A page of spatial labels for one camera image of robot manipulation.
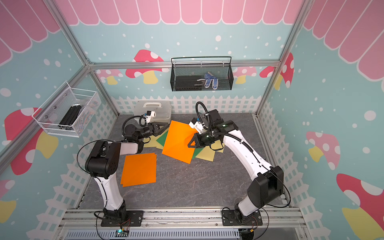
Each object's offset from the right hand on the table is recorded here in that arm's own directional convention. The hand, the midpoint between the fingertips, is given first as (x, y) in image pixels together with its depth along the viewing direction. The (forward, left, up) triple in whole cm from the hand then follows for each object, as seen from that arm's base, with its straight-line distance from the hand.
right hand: (189, 145), depth 74 cm
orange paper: (+2, +7, -3) cm, 8 cm away
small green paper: (+7, +15, -4) cm, 17 cm away
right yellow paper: (+5, -10, -18) cm, 22 cm away
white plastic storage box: (+40, +21, -12) cm, 46 cm away
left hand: (+13, +12, -1) cm, 18 cm away
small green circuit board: (-33, +34, -26) cm, 54 cm away
